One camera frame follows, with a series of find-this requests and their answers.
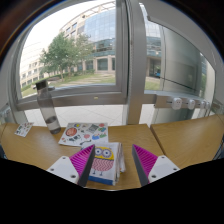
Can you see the large sticker sheet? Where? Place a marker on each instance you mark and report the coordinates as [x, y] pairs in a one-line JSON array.
[[81, 133]]

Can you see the glass office building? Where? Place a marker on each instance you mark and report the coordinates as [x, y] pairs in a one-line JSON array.
[[100, 30]]

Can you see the green tree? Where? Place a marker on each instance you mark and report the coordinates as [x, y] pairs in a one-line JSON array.
[[60, 53]]

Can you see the white owl print towel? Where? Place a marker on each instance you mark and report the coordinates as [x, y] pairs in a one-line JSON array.
[[105, 163]]

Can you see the grey rail with white sockets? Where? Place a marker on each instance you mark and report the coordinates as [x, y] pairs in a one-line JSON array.
[[176, 102]]

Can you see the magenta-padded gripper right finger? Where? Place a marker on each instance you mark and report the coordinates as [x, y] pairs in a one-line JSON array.
[[160, 168]]

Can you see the small sticker sheet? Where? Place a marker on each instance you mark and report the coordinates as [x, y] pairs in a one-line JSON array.
[[24, 129]]

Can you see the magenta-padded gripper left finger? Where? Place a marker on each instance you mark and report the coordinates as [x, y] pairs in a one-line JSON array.
[[65, 168]]

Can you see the clear bottle with black cap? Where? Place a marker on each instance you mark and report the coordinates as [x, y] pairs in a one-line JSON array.
[[48, 108]]

